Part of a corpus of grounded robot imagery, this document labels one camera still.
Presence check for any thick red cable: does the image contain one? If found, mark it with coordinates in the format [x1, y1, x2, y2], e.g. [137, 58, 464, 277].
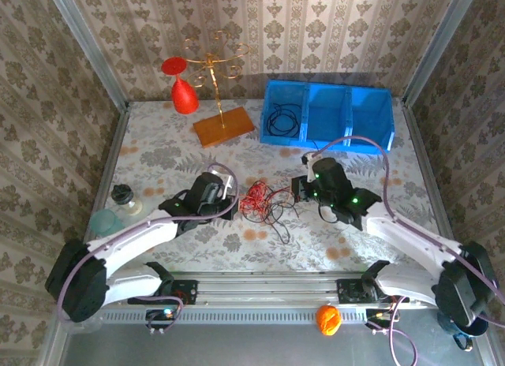
[238, 177, 277, 225]

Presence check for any black cable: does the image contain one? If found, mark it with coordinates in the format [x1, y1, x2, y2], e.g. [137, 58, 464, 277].
[266, 103, 301, 138]
[258, 192, 301, 245]

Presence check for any blue three-compartment bin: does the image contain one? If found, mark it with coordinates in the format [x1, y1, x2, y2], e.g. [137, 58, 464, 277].
[259, 79, 395, 153]

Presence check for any floral patterned tablecloth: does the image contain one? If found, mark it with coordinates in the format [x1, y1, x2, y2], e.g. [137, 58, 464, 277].
[84, 99, 455, 272]

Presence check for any gold glass rack wooden base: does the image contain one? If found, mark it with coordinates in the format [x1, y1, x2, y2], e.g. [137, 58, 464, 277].
[181, 28, 256, 149]

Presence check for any small jar black lid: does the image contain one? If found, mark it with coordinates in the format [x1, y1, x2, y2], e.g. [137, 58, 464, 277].
[110, 183, 144, 217]

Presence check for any red plastic wine glass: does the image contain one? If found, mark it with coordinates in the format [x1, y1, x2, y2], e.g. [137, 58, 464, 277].
[160, 56, 200, 116]

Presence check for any teal translucent cup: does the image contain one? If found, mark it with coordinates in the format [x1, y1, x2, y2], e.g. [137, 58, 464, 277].
[87, 207, 126, 237]

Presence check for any small black controller board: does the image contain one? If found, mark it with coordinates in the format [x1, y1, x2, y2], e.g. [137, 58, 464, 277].
[145, 308, 178, 330]
[365, 308, 398, 330]

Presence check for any orange ball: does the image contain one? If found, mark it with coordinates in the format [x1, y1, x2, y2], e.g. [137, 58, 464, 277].
[315, 304, 342, 337]

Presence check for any clear plastic cup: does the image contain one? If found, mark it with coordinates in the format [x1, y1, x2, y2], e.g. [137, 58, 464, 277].
[66, 312, 104, 335]

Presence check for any dark blue mug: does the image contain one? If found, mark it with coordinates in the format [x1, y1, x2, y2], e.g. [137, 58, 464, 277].
[436, 310, 488, 351]

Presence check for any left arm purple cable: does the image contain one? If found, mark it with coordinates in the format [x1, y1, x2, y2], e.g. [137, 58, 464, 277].
[57, 162, 241, 323]

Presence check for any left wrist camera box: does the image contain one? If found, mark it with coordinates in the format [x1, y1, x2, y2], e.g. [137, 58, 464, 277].
[212, 172, 234, 200]

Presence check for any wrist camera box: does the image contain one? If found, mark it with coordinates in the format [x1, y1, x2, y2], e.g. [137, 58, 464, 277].
[301, 151, 320, 182]
[212, 172, 234, 200]

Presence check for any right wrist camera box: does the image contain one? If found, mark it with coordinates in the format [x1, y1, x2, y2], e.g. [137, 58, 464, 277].
[301, 151, 320, 182]

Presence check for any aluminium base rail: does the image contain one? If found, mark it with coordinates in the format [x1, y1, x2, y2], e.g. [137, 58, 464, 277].
[169, 270, 391, 306]

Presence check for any aluminium frame side rail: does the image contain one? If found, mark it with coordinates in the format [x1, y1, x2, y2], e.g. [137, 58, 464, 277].
[401, 99, 458, 241]
[73, 103, 132, 278]

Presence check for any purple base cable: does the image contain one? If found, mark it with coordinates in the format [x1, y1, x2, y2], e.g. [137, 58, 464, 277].
[365, 294, 419, 366]
[137, 294, 185, 323]

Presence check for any grey slotted cable duct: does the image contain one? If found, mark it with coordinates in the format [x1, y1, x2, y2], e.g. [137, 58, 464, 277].
[100, 305, 398, 326]

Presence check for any aluminium frame corner post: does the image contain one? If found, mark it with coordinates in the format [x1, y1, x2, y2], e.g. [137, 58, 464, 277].
[401, 0, 484, 106]
[44, 0, 130, 111]

